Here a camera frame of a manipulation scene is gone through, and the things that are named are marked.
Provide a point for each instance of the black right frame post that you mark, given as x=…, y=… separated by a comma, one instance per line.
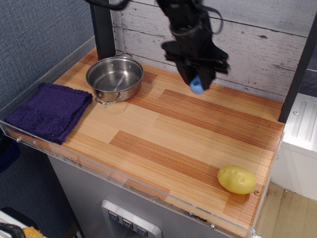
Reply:
x=299, y=73

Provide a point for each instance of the clear acrylic table guard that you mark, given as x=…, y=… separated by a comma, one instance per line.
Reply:
x=167, y=144

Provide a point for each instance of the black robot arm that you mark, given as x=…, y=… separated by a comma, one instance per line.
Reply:
x=186, y=14

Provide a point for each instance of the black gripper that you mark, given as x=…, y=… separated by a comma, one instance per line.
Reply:
x=194, y=48

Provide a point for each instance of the purple folded towel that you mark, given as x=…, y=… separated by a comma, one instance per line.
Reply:
x=52, y=112

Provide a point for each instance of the yellow sponge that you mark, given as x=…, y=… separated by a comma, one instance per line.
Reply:
x=31, y=232

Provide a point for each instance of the silver dispenser button panel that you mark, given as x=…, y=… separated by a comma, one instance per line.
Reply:
x=126, y=224

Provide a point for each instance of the white ribbed appliance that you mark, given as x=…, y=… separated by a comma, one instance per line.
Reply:
x=295, y=167

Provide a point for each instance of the black vertical post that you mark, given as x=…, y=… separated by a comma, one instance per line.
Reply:
x=103, y=31

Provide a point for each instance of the stainless steel pot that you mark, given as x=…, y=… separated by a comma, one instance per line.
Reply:
x=115, y=79

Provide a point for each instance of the yellow toy potato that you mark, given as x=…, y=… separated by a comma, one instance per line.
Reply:
x=236, y=179

